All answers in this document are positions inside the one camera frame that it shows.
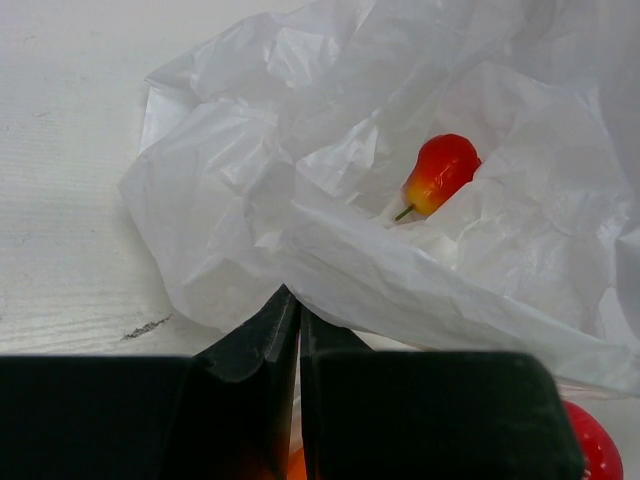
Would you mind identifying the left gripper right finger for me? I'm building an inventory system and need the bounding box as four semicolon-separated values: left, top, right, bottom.
300;311;585;479

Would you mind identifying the orange fake fruit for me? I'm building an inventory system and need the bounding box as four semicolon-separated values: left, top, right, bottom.
287;448;307;480

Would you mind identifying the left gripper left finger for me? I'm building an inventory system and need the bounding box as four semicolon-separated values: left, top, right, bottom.
1;288;300;479

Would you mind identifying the red fake apple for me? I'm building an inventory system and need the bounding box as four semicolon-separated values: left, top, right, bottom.
563;400;624;480

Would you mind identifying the white plastic bag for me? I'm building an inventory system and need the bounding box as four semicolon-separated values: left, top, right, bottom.
119;1;639;396

